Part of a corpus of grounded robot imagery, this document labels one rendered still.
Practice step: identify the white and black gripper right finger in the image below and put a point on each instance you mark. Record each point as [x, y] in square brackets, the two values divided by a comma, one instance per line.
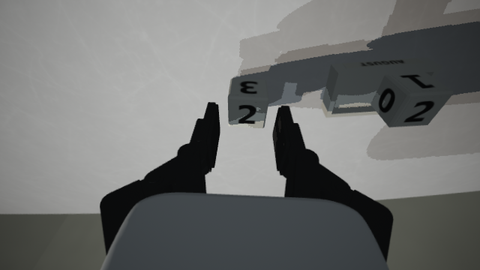
[307, 178]

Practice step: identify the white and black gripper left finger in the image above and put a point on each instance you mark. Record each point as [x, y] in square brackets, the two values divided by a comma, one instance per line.
[185, 173]

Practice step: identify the grey calendar digit cube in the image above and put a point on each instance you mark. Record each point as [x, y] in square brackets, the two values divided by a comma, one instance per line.
[410, 99]
[248, 101]

